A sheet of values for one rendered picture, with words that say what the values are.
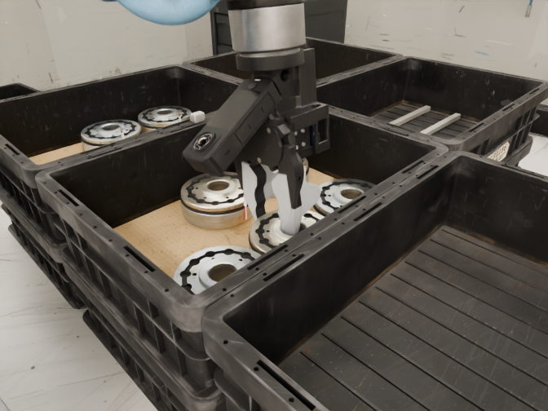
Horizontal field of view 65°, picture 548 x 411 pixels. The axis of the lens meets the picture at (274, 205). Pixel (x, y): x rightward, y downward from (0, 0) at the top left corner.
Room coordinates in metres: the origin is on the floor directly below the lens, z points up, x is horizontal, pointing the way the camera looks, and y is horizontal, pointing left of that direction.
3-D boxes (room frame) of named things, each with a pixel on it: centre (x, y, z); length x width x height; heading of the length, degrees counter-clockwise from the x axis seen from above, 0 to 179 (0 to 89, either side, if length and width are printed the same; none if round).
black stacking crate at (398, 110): (0.74, -0.26, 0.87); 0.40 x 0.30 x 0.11; 135
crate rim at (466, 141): (0.74, -0.26, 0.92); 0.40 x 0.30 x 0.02; 135
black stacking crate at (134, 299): (0.46, 0.02, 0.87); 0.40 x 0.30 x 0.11; 135
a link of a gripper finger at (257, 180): (0.47, 0.01, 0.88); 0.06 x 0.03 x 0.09; 135
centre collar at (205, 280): (0.33, 0.05, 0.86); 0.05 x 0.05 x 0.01
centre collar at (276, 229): (0.41, -0.02, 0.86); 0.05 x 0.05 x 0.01
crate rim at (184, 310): (0.46, 0.02, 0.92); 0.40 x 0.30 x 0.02; 135
